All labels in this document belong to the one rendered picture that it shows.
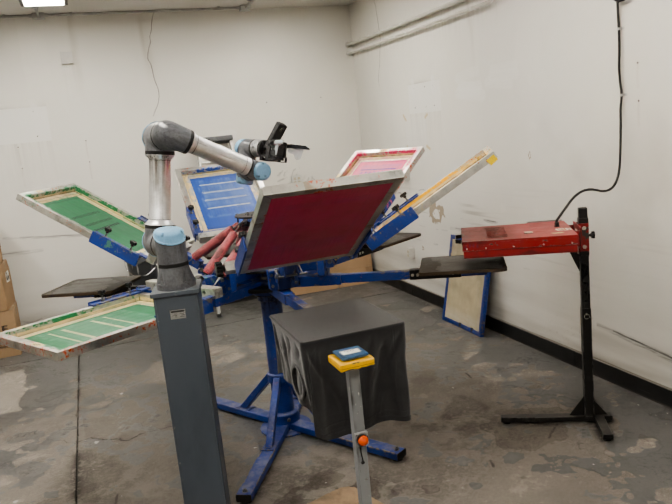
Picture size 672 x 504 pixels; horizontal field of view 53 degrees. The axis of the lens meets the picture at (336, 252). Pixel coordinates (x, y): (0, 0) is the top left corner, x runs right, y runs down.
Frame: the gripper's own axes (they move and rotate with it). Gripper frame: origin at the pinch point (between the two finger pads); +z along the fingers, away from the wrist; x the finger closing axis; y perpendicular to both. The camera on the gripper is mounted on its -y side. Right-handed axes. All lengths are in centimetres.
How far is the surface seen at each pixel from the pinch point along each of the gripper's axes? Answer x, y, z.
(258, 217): 9.9, 30.8, -6.4
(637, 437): -187, 120, 87
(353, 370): 4, 80, 47
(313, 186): 2.9, 16.3, 14.8
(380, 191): -28.8, 14.0, 22.0
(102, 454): -23, 181, -155
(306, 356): -1, 82, 18
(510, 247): -128, 30, 31
